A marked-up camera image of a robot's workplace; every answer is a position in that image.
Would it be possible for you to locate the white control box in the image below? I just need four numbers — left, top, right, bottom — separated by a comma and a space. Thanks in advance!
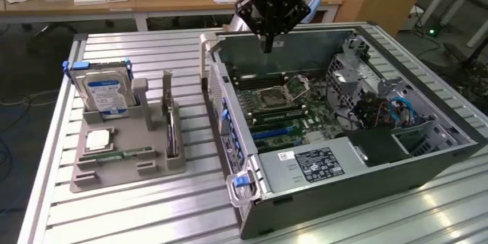
404, 6, 426, 32

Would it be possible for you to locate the black power strip green light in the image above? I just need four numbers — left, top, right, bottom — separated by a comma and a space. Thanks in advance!
422, 25, 442, 39

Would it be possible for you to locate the black RAM slot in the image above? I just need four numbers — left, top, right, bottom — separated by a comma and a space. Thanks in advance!
234, 74, 285, 82
236, 79, 286, 90

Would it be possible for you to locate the black open PC case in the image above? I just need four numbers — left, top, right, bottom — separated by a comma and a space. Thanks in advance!
200, 21, 488, 241

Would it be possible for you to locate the white table frame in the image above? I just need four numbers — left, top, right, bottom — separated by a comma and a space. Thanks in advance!
418, 0, 488, 48

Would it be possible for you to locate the silver CPU chip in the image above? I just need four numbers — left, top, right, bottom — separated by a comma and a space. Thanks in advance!
84, 130, 114, 150

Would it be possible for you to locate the perforated metal disk bay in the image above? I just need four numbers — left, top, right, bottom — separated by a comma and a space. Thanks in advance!
325, 52, 382, 113

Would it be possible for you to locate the blue data wire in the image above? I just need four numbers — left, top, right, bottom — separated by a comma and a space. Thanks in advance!
388, 97, 418, 125

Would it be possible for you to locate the long blue expansion slot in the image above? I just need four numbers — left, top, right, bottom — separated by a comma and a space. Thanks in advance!
250, 126, 290, 139

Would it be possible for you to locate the hard disk with blue carrier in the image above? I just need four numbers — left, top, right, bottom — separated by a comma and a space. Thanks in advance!
62, 58, 134, 121

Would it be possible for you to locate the silver power supply unit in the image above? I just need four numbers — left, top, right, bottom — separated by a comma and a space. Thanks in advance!
258, 137, 369, 193

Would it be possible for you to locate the metal socket cover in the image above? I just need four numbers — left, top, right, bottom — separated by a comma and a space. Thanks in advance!
284, 74, 312, 101

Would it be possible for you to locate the green motherboard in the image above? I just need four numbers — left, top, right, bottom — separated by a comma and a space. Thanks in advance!
228, 66, 354, 153

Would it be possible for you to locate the grey metal disk bay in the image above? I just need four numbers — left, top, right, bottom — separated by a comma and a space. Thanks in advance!
390, 118, 458, 156

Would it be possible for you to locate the black office chair base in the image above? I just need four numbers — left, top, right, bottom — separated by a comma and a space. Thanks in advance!
20, 22, 81, 53

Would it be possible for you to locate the grey plastic parts rack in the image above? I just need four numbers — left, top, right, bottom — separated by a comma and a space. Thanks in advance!
69, 77, 188, 194

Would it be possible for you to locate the CPU socket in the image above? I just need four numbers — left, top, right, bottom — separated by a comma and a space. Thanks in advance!
256, 85, 294, 110

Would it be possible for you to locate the low-profile GPU card metal bracket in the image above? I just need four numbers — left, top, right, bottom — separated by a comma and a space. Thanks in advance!
158, 69, 181, 161

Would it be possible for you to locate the green RAM stick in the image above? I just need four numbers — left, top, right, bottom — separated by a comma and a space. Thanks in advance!
78, 148, 156, 162
248, 106, 308, 126

